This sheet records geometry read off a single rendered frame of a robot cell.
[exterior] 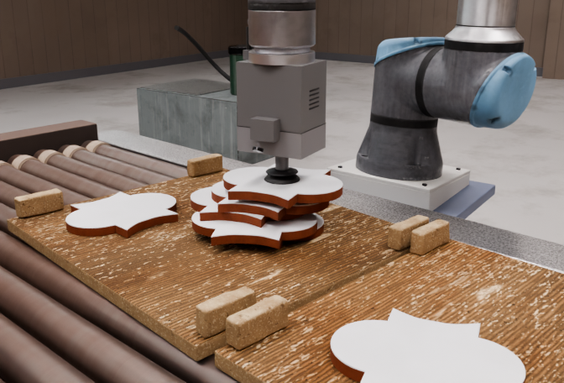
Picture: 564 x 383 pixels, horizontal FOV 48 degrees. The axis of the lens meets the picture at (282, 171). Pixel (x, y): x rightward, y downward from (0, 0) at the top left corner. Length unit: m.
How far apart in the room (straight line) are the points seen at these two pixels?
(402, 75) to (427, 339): 0.59
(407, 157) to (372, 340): 0.58
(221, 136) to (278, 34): 3.74
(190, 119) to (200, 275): 3.94
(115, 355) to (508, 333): 0.34
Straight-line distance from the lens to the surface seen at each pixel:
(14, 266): 0.82
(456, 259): 0.73
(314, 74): 0.72
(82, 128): 1.35
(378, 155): 1.08
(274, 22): 0.69
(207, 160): 1.01
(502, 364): 0.53
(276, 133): 0.71
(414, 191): 1.05
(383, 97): 1.08
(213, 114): 4.43
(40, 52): 8.72
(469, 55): 0.99
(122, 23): 9.54
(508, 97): 0.99
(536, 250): 0.84
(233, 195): 0.73
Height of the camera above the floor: 1.23
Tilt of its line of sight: 16 degrees down
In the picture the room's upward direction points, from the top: straight up
